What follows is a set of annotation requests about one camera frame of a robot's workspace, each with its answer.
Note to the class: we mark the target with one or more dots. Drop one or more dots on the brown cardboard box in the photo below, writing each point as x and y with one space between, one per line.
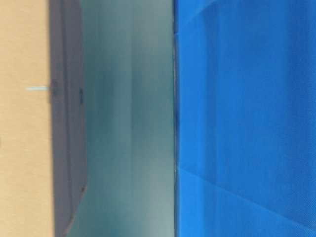
26 190

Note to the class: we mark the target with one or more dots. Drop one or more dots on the teal green backdrop sheet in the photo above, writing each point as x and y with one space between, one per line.
128 72

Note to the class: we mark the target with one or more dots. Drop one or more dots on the blue table cloth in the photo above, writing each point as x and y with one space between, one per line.
246 118

